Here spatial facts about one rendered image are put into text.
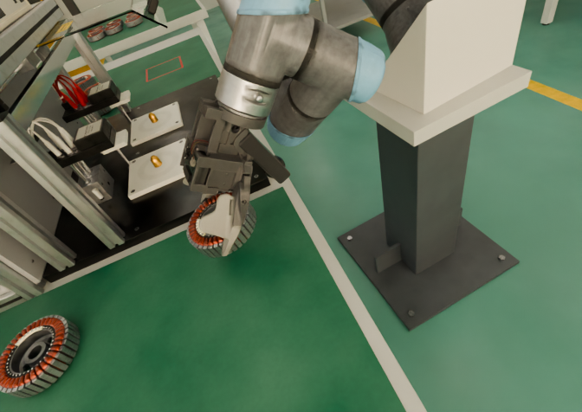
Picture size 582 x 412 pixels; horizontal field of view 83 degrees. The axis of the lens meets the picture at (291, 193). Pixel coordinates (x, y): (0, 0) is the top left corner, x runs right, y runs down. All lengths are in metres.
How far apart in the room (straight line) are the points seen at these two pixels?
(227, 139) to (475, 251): 1.16
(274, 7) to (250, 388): 0.45
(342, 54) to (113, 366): 0.53
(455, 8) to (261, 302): 0.62
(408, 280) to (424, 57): 0.86
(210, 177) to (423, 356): 0.99
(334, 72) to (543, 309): 1.14
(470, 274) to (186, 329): 1.07
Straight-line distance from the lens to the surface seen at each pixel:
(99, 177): 0.85
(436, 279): 1.36
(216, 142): 0.45
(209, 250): 0.52
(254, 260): 0.57
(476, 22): 0.81
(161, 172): 0.81
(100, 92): 1.00
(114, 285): 0.69
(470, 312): 1.33
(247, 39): 0.41
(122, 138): 0.80
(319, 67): 0.42
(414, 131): 0.74
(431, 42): 0.73
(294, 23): 0.41
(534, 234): 1.57
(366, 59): 0.44
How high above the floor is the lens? 1.19
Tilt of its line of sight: 43 degrees down
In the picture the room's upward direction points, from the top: 20 degrees counter-clockwise
